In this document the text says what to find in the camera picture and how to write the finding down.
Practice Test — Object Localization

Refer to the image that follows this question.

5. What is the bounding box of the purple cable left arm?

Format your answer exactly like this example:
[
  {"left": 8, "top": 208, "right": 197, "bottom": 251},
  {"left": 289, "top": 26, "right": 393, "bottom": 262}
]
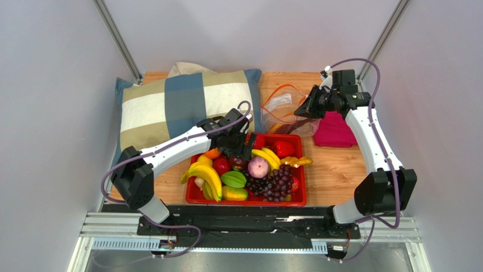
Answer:
[{"left": 100, "top": 100, "right": 253, "bottom": 259}]

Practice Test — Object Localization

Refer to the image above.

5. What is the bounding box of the blue beige checked pillow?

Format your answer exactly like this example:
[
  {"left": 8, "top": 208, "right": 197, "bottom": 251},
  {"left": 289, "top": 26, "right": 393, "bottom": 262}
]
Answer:
[{"left": 112, "top": 69, "right": 264, "bottom": 164}]

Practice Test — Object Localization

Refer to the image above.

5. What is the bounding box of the yellow banana pair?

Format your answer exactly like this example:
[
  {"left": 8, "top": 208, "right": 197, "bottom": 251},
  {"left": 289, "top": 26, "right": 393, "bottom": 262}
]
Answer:
[{"left": 251, "top": 147, "right": 281, "bottom": 170}]

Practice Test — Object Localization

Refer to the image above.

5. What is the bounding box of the dark purple grape bunch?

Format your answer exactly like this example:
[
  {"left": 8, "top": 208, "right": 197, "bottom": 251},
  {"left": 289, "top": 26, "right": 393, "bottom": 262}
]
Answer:
[{"left": 243, "top": 164, "right": 299, "bottom": 202}]

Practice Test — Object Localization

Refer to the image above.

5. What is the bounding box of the red plastic basket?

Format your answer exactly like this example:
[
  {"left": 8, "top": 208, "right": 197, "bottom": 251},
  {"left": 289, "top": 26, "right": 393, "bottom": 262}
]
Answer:
[{"left": 185, "top": 134, "right": 307, "bottom": 207}]

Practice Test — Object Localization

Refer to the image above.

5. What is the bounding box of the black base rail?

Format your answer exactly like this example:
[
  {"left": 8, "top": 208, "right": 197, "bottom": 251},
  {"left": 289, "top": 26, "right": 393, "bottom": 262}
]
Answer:
[{"left": 102, "top": 205, "right": 361, "bottom": 249}]

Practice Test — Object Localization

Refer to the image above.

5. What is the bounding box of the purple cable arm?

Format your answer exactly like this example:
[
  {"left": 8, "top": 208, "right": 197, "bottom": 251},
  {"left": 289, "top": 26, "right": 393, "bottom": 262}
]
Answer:
[
  {"left": 324, "top": 57, "right": 403, "bottom": 264},
  {"left": 100, "top": 100, "right": 253, "bottom": 259}
]

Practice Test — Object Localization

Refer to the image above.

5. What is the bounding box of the garlic bulb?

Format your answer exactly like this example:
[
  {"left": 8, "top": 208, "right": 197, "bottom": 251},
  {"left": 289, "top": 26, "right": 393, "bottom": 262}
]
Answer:
[{"left": 194, "top": 177, "right": 205, "bottom": 191}]

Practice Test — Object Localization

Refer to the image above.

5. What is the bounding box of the yellow green mango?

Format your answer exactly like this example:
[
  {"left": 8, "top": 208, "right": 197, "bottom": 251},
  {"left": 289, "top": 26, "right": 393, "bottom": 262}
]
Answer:
[{"left": 222, "top": 186, "right": 249, "bottom": 201}]

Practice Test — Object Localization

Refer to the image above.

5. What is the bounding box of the orange fruit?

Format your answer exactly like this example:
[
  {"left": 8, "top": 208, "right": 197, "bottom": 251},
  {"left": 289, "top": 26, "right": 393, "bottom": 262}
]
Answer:
[{"left": 204, "top": 148, "right": 222, "bottom": 160}]

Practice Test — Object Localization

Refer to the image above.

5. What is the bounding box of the papaya half slice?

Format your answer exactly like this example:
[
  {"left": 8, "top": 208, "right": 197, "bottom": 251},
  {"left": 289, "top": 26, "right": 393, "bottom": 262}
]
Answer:
[{"left": 268, "top": 119, "right": 319, "bottom": 137}]

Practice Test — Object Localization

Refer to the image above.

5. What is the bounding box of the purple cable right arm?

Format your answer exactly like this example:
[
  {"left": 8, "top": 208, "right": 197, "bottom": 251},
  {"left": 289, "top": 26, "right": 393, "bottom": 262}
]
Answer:
[{"left": 324, "top": 57, "right": 403, "bottom": 264}]

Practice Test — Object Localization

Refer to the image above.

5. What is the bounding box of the magenta folded cloth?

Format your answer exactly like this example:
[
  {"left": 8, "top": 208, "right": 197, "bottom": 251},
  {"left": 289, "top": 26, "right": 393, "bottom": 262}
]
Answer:
[{"left": 313, "top": 112, "right": 358, "bottom": 148}]

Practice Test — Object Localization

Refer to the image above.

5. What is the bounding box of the clear zip bag orange zipper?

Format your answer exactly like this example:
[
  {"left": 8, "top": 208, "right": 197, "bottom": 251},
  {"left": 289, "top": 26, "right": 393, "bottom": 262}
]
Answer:
[{"left": 261, "top": 84, "right": 307, "bottom": 134}]

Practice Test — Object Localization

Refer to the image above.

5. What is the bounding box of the red bell pepper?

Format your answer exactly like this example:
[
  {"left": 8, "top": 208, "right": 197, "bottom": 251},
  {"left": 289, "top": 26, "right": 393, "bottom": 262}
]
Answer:
[{"left": 270, "top": 141, "right": 295, "bottom": 159}]

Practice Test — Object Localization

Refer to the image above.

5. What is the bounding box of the yellow banana bunch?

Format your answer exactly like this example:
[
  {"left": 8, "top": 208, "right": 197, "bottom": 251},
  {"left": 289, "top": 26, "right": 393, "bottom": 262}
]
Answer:
[{"left": 180, "top": 154, "right": 222, "bottom": 204}]

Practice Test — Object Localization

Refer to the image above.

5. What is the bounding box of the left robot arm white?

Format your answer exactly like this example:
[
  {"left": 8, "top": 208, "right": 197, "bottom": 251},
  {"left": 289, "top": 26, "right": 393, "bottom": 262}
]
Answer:
[{"left": 103, "top": 108, "right": 253, "bottom": 223}]

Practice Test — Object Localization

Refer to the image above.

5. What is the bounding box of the green starfruit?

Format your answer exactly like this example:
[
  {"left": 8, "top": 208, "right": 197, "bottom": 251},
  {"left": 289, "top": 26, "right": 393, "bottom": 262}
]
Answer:
[{"left": 221, "top": 171, "right": 247, "bottom": 189}]

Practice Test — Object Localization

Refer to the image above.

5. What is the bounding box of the dark red apple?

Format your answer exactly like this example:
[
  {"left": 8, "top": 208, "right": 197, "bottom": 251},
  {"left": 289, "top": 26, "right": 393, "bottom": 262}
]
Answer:
[{"left": 228, "top": 156, "right": 248, "bottom": 171}]

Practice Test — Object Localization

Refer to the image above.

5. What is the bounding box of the purple onion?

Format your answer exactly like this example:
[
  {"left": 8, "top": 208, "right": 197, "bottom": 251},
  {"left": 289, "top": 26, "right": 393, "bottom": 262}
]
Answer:
[{"left": 247, "top": 156, "right": 269, "bottom": 179}]

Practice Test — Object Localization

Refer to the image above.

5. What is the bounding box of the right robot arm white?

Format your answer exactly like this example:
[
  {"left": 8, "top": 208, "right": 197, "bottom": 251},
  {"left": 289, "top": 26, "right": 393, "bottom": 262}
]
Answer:
[{"left": 294, "top": 66, "right": 417, "bottom": 225}]

